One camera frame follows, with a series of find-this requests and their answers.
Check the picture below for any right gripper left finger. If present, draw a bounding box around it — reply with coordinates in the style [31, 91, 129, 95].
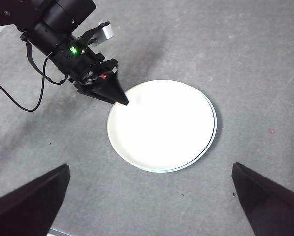
[0, 163, 71, 236]

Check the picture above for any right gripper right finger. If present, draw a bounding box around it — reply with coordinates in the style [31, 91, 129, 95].
[231, 161, 294, 236]

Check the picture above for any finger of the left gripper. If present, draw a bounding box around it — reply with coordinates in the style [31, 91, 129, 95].
[76, 87, 116, 105]
[90, 72, 130, 107]

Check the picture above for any white round plate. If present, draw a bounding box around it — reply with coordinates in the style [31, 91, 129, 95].
[106, 79, 216, 172]

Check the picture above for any blue round plate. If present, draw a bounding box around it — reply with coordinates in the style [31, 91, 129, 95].
[136, 94, 218, 173]

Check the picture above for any thick black cable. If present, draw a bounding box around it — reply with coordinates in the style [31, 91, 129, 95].
[20, 36, 70, 86]

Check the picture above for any thin black cable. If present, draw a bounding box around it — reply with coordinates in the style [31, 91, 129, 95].
[0, 51, 53, 113]

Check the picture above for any pale grey camera box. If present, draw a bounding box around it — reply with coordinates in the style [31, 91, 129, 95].
[101, 22, 115, 40]

